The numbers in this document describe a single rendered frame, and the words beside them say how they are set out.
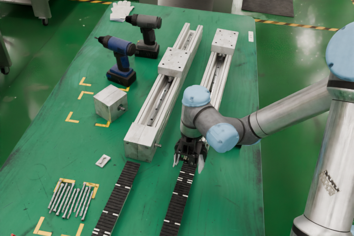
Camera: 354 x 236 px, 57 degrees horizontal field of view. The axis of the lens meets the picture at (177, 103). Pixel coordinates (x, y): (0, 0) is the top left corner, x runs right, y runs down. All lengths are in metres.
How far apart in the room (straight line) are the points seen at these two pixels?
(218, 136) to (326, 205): 0.29
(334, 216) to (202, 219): 0.52
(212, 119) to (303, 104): 0.23
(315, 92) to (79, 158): 0.83
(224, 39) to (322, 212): 1.12
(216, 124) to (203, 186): 0.39
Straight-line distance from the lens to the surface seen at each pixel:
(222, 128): 0.83
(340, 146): 0.68
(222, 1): 2.91
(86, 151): 1.28
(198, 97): 0.87
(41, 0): 3.52
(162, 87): 1.45
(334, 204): 0.69
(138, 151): 1.19
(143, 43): 1.69
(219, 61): 1.62
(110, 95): 1.34
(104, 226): 1.07
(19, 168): 1.30
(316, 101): 0.85
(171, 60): 1.47
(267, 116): 0.90
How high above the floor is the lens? 1.76
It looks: 43 degrees down
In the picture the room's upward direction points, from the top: 4 degrees clockwise
